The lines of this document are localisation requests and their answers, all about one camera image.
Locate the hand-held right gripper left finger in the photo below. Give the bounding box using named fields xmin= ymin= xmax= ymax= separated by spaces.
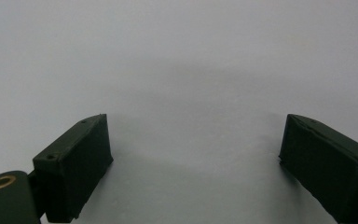
xmin=27 ymin=113 xmax=114 ymax=224

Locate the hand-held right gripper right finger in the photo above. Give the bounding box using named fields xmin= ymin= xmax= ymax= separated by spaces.
xmin=278 ymin=113 xmax=358 ymax=224

